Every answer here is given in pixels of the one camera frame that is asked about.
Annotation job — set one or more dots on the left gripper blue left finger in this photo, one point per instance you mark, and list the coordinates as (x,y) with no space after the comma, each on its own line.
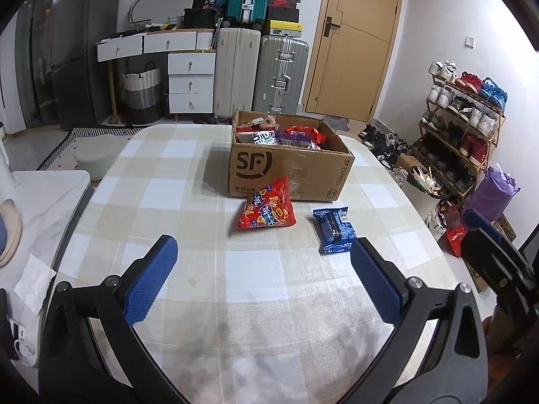
(90,351)

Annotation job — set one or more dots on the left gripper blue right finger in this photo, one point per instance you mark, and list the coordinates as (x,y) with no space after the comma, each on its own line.
(454,368)

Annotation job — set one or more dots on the blue cookie packet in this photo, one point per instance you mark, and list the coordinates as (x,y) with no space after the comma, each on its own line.
(335,230)

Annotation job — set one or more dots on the red biscuit snack bag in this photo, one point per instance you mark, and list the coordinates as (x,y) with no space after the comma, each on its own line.
(269,207)

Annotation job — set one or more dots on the red chocolate pie packet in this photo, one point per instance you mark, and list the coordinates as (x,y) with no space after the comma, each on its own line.
(308,132)

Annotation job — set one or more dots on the white red noodle snack bag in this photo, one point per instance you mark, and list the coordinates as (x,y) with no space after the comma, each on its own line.
(260,137)

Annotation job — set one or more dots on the orange bread loaf packet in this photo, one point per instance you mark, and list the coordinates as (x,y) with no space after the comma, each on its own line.
(258,124)

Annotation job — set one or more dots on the red shopping bag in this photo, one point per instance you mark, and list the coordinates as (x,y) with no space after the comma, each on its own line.
(451,240)

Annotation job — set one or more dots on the purple gift bag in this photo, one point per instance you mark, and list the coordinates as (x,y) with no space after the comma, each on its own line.
(493,194)

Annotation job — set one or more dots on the white trash bin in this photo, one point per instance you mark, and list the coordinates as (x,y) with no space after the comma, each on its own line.
(423,190)

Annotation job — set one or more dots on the wooden shoe rack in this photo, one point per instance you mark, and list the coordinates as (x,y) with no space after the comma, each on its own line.
(458,133)

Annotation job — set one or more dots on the white marble side table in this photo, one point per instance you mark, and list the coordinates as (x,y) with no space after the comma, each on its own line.
(50,204)

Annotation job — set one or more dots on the checked tablecloth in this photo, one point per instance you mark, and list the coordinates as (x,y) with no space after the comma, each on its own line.
(257,316)

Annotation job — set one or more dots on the patterned floor rug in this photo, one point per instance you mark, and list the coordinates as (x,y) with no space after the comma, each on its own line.
(86,140)

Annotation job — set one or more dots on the door mat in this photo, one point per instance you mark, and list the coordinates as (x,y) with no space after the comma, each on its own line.
(340,124)

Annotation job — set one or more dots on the SF cardboard box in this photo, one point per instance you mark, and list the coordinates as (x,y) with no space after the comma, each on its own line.
(316,175)

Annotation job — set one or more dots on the woven laundry basket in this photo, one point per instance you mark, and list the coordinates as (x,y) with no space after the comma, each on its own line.
(144,95)

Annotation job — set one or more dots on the wooden door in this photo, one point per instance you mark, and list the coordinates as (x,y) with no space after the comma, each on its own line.
(351,51)

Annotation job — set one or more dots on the silver suitcase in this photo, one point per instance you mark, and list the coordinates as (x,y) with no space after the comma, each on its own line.
(282,63)

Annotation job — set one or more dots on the black glass cabinet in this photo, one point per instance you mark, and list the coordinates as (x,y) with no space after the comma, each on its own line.
(33,63)

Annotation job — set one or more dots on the white drawer desk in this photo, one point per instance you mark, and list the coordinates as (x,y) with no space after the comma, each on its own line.
(190,65)

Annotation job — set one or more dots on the stack of shoe boxes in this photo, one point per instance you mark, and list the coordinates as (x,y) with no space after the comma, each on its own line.
(283,19)

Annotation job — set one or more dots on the beige suitcase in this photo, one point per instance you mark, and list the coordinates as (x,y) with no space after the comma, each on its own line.
(235,71)

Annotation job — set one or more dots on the dark grey refrigerator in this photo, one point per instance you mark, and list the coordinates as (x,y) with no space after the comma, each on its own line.
(80,82)

